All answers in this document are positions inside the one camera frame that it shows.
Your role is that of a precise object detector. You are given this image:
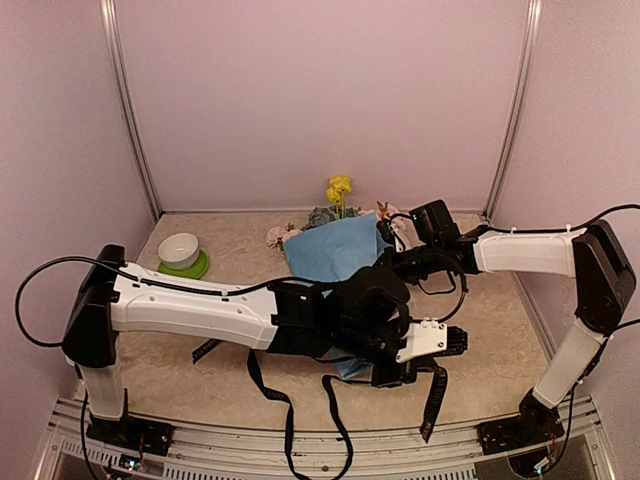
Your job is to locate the black printed ribbon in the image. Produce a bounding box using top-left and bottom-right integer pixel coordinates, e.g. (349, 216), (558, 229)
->
(189, 337), (449, 480)

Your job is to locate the pale pink fake flower stem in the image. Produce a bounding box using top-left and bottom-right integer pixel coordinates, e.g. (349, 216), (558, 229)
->
(376, 201), (399, 222)

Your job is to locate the blue wrapping paper sheet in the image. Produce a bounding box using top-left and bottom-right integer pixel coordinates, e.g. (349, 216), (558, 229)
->
(282, 214), (396, 381)

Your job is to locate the blue fake flower bunch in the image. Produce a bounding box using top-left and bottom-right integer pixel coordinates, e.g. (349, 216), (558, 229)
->
(302, 205), (362, 231)

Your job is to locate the yellow fake flower stem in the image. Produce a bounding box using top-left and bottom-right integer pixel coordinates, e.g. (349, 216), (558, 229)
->
(326, 175), (352, 219)

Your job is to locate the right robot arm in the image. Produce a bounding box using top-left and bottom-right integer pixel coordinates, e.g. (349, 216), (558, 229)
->
(378, 200), (639, 444)

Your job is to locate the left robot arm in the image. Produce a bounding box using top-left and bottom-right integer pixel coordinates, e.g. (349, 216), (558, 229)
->
(27, 245), (448, 445)

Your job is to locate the green plastic plate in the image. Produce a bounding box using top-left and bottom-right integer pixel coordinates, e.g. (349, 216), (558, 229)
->
(158, 250), (209, 280)

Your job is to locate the white ceramic bowl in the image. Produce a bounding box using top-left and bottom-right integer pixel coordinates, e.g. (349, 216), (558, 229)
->
(158, 233), (200, 270)

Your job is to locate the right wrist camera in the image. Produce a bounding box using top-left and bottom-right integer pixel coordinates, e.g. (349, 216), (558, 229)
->
(377, 219), (409, 252)

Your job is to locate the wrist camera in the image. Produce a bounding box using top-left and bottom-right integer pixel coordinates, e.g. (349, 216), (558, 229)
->
(377, 219), (409, 252)
(396, 320), (468, 364)

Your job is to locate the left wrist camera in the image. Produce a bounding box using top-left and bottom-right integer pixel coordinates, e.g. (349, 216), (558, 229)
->
(396, 320), (468, 364)

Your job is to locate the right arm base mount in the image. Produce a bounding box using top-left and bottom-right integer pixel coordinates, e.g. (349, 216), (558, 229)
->
(476, 415), (565, 455)

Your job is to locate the aluminium front frame rail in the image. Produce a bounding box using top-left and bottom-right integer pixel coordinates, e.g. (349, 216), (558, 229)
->
(34, 394), (616, 480)

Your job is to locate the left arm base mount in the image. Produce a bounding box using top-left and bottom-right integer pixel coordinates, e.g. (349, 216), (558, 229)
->
(87, 415), (174, 457)

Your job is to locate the aluminium corner post right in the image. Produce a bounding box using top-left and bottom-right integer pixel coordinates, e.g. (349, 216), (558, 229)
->
(483, 0), (544, 222)

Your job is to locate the aluminium corner post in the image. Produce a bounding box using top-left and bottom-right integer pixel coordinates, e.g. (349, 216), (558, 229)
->
(99, 0), (164, 222)
(483, 0), (544, 222)

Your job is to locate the aluminium corner post left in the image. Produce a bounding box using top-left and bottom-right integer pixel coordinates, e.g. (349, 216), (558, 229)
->
(99, 0), (164, 222)

